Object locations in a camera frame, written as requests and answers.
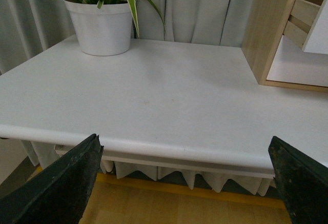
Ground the white plastic plant pot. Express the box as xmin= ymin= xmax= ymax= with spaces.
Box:
xmin=64 ymin=0 xmax=132 ymax=56

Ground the pale grey curtain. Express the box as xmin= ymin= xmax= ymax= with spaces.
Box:
xmin=1 ymin=0 xmax=253 ymax=73

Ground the left gripper dark green right finger camera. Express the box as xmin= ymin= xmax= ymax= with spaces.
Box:
xmin=268 ymin=136 xmax=327 ymax=223

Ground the left gripper dark green left finger camera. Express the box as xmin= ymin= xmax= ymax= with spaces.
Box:
xmin=1 ymin=134 xmax=104 ymax=223

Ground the light wooden drawer cabinet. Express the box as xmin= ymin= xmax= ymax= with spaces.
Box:
xmin=242 ymin=0 xmax=327 ymax=92

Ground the white drawer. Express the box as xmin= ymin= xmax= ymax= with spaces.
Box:
xmin=283 ymin=0 xmax=328 ymax=54
xmin=267 ymin=36 xmax=327 ymax=87

